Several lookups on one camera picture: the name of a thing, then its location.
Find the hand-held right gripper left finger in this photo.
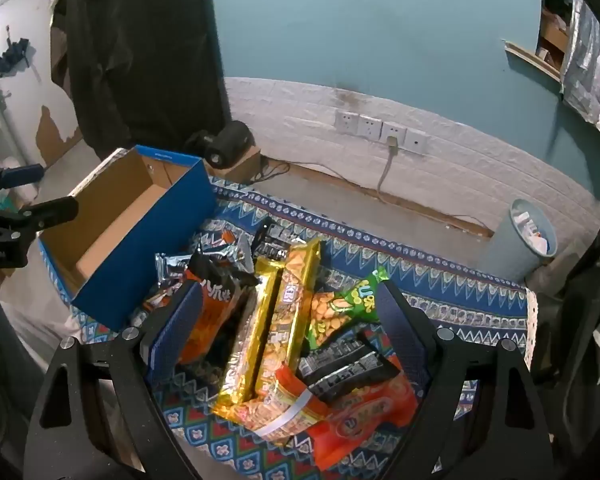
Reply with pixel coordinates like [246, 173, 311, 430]
[22, 280, 206, 480]

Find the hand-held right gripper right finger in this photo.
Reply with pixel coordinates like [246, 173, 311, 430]
[377, 280, 556, 480]

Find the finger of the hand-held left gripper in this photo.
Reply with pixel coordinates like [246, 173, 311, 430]
[0, 162, 46, 193]
[0, 196, 80, 241]

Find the orange chip packet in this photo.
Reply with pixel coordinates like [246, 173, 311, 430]
[172, 252, 261, 366]

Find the silver black snack packet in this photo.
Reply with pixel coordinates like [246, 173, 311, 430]
[154, 252, 197, 287]

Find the green peanut packet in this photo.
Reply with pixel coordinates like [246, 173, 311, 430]
[302, 266, 393, 351]

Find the blue cardboard box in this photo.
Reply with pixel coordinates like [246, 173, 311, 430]
[37, 145, 218, 333]

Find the plain gold biscuit packet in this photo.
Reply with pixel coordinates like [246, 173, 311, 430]
[215, 256, 286, 408]

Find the red snack packet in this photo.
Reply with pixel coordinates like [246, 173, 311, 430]
[290, 355, 421, 471]

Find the clear orange striped packet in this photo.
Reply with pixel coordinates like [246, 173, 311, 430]
[215, 365, 331, 446]

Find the patterned blue blanket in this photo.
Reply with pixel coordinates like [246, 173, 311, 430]
[70, 175, 538, 480]

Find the white door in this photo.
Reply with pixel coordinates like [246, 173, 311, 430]
[0, 0, 86, 171]

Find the dark folded umbrella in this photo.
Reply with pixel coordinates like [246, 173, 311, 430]
[0, 37, 33, 78]

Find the grey trash bin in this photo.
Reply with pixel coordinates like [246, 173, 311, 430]
[477, 198, 558, 283]

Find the white paper trash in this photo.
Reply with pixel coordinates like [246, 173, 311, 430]
[512, 210, 551, 256]

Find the black hanging cloth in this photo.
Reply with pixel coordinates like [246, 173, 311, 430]
[50, 0, 231, 161]

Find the small cardboard box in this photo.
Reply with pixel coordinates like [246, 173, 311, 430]
[207, 146, 263, 183]

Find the black cylindrical device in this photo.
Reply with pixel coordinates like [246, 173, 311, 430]
[182, 121, 255, 168]

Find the wooden strip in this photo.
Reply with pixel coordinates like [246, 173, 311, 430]
[503, 39, 563, 82]

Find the silver foil sheet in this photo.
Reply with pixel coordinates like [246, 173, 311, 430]
[560, 0, 600, 148]

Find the white plug cable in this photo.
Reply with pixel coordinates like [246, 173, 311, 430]
[377, 135, 398, 193]

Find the black cable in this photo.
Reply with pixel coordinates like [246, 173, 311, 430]
[250, 157, 291, 183]

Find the white wall socket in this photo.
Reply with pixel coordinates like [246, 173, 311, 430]
[405, 128, 429, 155]
[357, 114, 383, 140]
[381, 121, 407, 147]
[334, 109, 359, 135]

